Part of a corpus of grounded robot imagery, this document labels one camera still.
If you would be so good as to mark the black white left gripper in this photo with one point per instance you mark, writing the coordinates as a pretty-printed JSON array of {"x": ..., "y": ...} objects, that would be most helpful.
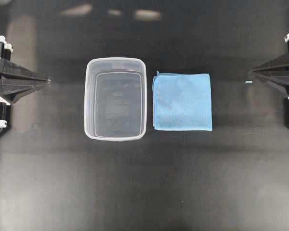
[{"x": 13, "y": 90}]

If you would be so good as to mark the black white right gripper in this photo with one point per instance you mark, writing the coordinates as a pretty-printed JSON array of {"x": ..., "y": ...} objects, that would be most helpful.
[{"x": 276, "y": 79}]

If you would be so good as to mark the clear plastic rectangular container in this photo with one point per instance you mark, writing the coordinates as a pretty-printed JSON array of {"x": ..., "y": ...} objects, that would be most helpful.
[{"x": 115, "y": 99}]

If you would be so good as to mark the folded blue towel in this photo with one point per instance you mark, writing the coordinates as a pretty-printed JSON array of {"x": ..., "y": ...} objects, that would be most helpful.
[{"x": 182, "y": 102}]

